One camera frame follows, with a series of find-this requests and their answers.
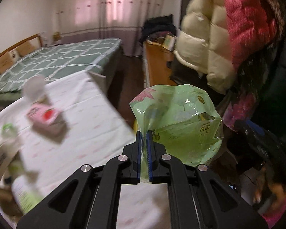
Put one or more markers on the pink strawberry milk carton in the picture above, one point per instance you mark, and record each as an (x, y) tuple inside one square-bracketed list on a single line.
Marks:
[(47, 121)]

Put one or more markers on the green white wipes pack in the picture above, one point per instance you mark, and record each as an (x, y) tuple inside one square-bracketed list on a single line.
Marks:
[(25, 193)]

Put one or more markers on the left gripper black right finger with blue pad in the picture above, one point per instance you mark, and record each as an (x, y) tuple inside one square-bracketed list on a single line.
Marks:
[(198, 198)]

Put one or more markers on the black clothes heap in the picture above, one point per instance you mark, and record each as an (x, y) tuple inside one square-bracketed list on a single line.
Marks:
[(156, 25)]

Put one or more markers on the cream puffer jacket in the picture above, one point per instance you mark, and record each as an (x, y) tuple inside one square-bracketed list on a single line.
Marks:
[(203, 43)]

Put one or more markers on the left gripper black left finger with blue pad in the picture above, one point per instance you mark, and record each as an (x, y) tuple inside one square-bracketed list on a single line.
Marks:
[(89, 198)]

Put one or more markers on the brown right pillow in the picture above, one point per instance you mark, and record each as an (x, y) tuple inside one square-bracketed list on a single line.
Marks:
[(25, 48)]

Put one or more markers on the bed with green quilt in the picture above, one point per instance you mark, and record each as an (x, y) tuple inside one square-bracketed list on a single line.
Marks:
[(98, 57)]

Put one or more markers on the pink striped curtain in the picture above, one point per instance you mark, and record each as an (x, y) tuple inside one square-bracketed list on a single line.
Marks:
[(80, 20)]

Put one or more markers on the wooden headboard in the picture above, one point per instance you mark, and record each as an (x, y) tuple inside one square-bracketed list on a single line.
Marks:
[(35, 40)]

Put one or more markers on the white dotted table cloth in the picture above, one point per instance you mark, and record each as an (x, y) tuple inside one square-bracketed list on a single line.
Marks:
[(95, 133)]

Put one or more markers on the person's hand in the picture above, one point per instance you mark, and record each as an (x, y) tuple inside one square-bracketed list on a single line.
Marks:
[(268, 191)]

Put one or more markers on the orange wooden desk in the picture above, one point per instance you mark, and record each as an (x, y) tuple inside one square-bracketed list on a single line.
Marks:
[(155, 59)]

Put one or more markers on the clear plastic cup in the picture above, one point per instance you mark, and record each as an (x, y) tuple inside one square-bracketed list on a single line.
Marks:
[(34, 91)]

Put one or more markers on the green plastic snack bag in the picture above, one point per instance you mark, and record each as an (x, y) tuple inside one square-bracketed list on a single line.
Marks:
[(182, 118)]

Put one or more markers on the green tea drink carton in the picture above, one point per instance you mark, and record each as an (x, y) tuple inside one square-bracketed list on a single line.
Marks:
[(8, 151)]

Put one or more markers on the brown pillow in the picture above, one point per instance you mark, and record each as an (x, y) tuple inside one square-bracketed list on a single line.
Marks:
[(25, 48), (6, 62)]

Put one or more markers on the green capped plastic bottle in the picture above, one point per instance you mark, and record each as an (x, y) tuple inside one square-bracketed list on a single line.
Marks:
[(9, 131)]

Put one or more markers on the brown left pillow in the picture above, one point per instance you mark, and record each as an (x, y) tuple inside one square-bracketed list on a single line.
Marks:
[(6, 62)]

